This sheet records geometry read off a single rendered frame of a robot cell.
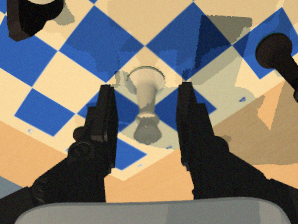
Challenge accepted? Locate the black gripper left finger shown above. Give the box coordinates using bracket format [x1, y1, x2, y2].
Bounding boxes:
[0, 84, 119, 224]

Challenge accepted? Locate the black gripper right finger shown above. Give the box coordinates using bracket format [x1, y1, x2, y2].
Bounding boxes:
[176, 82, 298, 224]

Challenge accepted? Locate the blue and cream chessboard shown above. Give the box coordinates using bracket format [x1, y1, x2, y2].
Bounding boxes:
[0, 0, 298, 181]

